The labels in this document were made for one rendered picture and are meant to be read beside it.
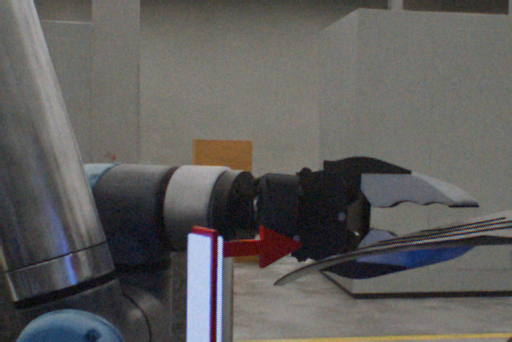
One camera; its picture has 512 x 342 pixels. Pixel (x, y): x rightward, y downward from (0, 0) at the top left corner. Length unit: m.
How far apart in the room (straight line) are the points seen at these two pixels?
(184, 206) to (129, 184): 0.06
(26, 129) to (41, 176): 0.03
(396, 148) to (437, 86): 0.59
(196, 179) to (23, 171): 0.15
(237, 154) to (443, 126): 2.55
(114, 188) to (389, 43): 6.12
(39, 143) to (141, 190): 0.13
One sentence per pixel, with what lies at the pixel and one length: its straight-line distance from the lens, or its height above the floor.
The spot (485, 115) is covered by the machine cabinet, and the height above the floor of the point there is 1.46.
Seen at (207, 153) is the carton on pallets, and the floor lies 1.09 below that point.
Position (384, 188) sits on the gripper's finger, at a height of 1.20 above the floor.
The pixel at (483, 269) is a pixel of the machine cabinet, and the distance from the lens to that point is 7.13.
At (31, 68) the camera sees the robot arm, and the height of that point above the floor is 1.29.
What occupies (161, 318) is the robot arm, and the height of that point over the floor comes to 1.09.
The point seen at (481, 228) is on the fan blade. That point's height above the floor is 1.18.
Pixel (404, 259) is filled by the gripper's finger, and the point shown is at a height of 1.15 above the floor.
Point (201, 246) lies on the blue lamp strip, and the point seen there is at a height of 1.18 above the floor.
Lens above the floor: 1.24
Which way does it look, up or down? 3 degrees down
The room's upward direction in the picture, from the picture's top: 1 degrees clockwise
